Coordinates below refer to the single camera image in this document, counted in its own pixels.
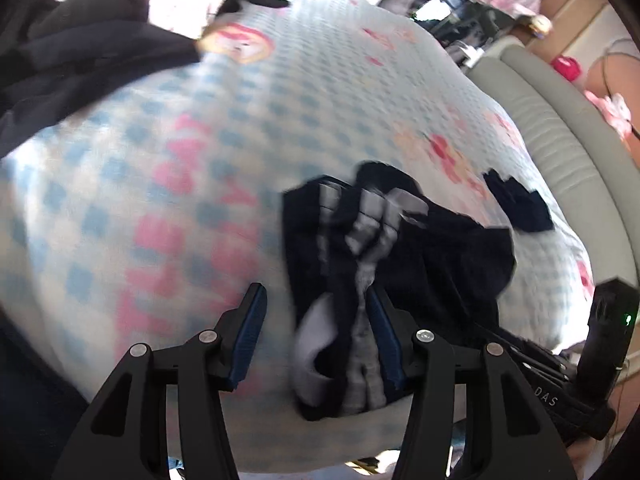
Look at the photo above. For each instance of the navy blue garment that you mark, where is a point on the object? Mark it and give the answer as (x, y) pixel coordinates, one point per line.
(450, 260)

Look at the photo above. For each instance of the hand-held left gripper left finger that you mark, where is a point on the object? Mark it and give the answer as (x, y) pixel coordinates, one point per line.
(247, 335)

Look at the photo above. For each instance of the magenta round plush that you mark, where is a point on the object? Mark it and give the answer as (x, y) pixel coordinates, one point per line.
(566, 67)

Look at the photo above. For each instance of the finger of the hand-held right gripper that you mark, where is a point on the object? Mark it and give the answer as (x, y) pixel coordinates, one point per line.
(540, 362)

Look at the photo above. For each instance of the round beige toy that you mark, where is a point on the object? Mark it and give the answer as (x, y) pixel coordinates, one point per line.
(541, 24)

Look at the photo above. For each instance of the dark grey clothes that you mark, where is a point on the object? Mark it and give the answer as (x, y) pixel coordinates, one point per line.
(75, 60)

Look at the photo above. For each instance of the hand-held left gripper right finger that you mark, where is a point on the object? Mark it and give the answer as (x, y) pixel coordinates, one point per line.
(385, 340)

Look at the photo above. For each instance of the blue checkered printed blanket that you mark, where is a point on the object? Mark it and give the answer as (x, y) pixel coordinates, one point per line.
(125, 185)

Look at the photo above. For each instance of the cluttered dark shelf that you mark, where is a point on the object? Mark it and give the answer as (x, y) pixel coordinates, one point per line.
(450, 5)

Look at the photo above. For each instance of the grey padded headboard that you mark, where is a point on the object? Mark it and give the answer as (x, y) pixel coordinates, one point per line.
(550, 120)

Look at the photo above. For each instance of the small folded navy cloth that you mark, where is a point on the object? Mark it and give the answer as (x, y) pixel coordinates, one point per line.
(522, 207)

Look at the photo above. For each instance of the pale pink plush toy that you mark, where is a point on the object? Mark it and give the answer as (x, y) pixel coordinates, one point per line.
(612, 110)

